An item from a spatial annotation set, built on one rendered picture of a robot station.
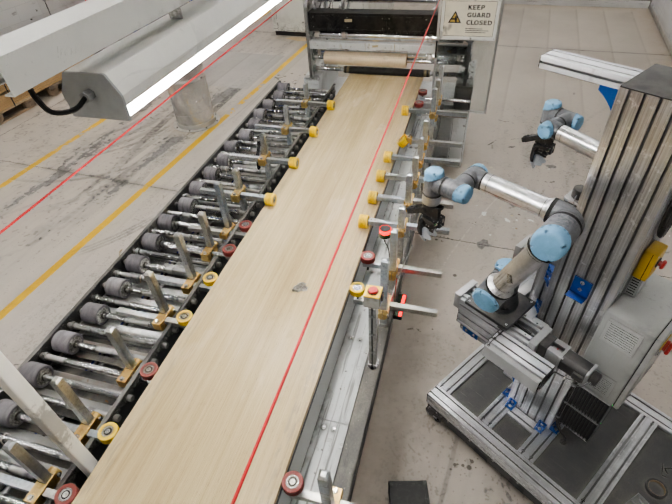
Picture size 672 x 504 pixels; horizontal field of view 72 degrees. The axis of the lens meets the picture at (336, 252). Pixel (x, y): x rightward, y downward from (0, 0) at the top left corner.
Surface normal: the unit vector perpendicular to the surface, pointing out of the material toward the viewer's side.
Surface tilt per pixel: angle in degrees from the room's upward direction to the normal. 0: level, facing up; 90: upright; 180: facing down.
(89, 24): 90
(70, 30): 90
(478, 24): 90
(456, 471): 0
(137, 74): 61
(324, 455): 0
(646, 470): 0
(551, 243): 83
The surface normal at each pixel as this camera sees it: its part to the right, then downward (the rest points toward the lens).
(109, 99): -0.27, 0.65
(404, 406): -0.05, -0.74
